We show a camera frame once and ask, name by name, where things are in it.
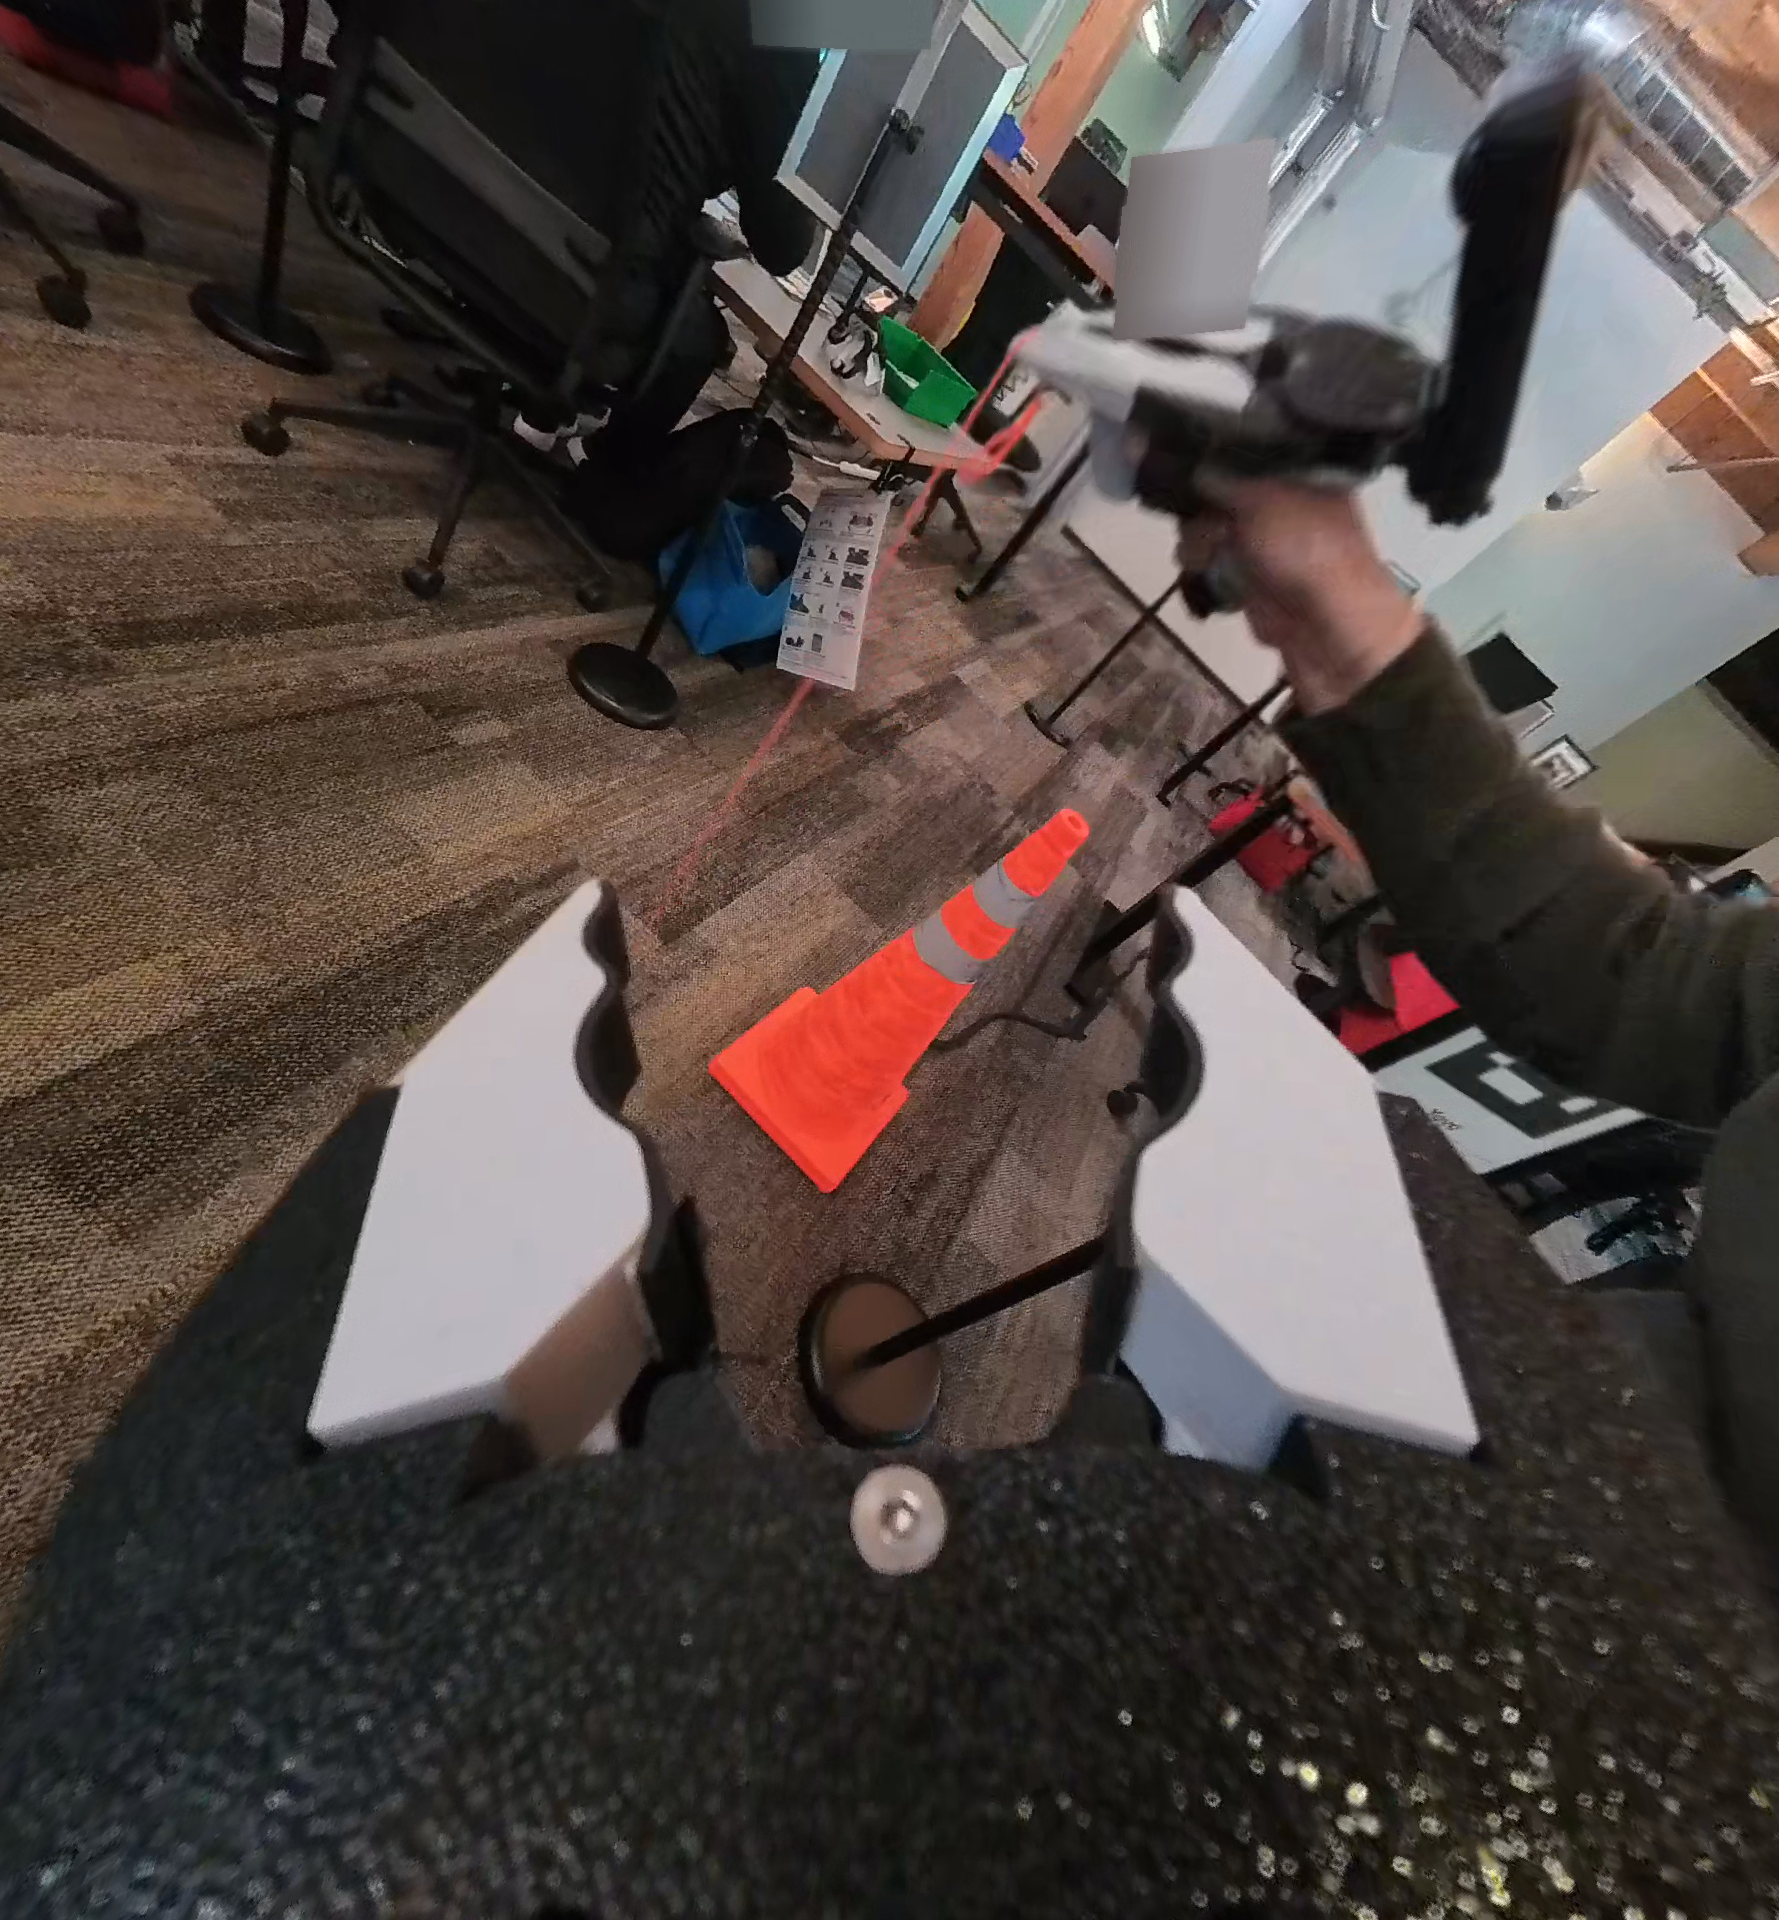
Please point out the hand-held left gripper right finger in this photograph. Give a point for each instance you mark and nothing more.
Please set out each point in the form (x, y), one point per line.
(1296, 1229)

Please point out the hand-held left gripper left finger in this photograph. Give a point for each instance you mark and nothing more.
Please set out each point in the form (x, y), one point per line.
(484, 1229)

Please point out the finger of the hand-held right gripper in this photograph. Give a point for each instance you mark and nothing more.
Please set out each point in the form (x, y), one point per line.
(1145, 362)
(1154, 446)

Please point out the person's right forearm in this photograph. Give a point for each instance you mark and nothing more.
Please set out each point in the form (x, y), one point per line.
(1550, 872)

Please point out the person's right hand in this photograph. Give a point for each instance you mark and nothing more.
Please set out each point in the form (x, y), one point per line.
(1317, 586)

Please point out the brown wooden table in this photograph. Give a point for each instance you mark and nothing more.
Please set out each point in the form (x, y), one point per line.
(1055, 225)

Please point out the white sign stand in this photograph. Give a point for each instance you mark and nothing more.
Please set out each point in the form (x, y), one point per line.
(1116, 655)

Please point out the green tray bin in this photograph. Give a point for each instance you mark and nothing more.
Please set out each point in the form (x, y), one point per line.
(926, 375)

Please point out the white side table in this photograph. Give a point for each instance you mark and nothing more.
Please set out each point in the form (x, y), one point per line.
(844, 375)

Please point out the printed paper sheet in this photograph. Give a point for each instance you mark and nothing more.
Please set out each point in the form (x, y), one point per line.
(837, 586)

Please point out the black framed floor sign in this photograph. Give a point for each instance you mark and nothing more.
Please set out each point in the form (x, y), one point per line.
(870, 1365)

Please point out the blue bag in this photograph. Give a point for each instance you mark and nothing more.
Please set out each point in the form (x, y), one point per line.
(734, 571)

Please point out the orange striped traffic cone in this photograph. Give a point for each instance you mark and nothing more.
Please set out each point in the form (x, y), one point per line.
(890, 1036)

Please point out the black bag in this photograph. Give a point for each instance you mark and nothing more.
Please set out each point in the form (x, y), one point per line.
(664, 481)

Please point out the black office chair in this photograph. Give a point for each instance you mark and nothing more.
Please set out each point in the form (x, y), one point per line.
(470, 211)
(21, 151)

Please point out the grey panel sign stand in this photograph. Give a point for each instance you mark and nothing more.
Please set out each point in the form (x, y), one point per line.
(261, 324)

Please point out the red box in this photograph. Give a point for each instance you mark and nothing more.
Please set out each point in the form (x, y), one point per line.
(65, 37)

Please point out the wooden post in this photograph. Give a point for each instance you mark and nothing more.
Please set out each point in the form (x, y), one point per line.
(1011, 211)

